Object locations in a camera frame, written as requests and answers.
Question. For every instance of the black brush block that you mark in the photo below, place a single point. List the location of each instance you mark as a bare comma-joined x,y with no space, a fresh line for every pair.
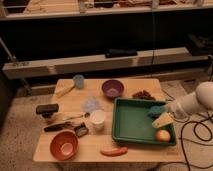
47,110

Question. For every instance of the small black box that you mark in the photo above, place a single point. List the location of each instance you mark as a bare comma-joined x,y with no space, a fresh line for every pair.
81,130

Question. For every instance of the red yellow apple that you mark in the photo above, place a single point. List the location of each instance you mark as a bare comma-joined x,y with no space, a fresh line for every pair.
162,136

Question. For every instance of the purple bowl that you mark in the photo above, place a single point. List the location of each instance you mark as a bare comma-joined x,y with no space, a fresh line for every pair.
112,88

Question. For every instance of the white paper cup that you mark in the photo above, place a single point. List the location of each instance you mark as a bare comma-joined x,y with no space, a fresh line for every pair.
97,118

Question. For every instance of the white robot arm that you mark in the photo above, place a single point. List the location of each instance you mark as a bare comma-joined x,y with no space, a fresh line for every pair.
200,100

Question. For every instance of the wooden shelf beam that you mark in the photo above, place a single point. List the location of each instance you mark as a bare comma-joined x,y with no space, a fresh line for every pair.
38,68

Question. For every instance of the black object on shelf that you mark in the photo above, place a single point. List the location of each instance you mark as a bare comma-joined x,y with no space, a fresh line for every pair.
112,53

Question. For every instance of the orange bowl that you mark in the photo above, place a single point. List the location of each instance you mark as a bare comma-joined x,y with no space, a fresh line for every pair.
64,145

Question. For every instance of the blue cup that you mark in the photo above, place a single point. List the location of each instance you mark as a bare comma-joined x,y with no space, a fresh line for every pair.
78,81

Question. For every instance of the clear blue plastic wrap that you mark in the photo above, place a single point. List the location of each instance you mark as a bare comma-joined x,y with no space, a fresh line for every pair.
90,105

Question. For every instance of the orange sausage toy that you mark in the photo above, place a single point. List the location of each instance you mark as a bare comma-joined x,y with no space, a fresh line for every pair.
115,152

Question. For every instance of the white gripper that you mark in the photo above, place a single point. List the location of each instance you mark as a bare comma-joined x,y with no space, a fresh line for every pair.
174,108

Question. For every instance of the green plastic tray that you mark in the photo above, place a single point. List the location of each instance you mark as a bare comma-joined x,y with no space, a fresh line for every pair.
131,122

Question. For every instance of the metal spoon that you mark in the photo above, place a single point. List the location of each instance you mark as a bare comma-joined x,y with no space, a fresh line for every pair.
85,115

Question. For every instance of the brown crumpled object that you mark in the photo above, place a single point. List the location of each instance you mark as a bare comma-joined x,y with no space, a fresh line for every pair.
143,95

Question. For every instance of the wooden low table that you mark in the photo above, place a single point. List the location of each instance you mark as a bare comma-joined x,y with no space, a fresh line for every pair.
90,145

